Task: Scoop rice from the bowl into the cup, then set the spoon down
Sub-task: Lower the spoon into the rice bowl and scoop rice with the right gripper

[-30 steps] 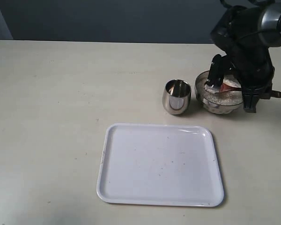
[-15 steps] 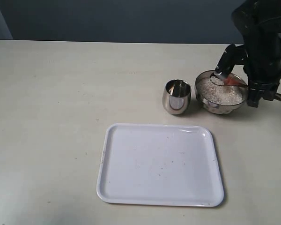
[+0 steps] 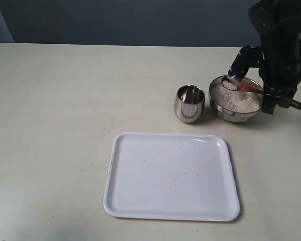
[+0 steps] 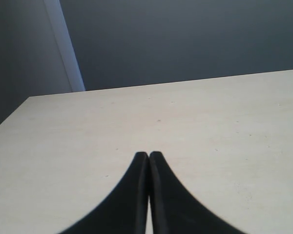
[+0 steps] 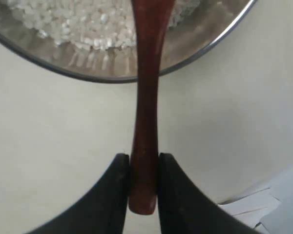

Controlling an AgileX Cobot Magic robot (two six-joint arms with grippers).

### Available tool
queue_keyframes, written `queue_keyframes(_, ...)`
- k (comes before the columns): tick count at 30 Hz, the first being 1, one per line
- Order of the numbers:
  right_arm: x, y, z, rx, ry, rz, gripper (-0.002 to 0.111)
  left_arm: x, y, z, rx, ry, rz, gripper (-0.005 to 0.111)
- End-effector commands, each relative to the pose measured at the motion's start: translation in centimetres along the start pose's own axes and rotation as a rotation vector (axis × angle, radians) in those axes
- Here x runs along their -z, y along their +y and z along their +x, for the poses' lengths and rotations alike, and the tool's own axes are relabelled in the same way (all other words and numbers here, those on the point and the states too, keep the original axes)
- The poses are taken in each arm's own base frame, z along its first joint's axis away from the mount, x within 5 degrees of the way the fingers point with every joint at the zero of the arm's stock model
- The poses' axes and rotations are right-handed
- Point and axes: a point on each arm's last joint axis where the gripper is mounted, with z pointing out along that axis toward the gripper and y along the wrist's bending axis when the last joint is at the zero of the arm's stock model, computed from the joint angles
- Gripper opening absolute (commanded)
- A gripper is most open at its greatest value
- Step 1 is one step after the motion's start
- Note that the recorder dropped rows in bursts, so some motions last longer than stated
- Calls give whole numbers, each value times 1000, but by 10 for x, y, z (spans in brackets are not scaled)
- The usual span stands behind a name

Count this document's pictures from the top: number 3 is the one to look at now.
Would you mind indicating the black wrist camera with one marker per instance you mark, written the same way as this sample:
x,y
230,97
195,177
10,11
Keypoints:
x,y
248,57

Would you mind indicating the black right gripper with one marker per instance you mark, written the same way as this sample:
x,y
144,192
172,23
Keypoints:
x,y
279,23

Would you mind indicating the white rectangular tray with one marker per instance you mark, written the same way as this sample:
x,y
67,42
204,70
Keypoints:
x,y
171,177

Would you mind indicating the steel bowl with rice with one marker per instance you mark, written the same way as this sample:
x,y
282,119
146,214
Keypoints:
x,y
231,105

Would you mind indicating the brown wooden spoon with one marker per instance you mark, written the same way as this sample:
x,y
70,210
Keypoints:
x,y
246,85

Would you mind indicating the stainless steel cup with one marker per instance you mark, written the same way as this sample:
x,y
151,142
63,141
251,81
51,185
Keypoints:
x,y
189,103

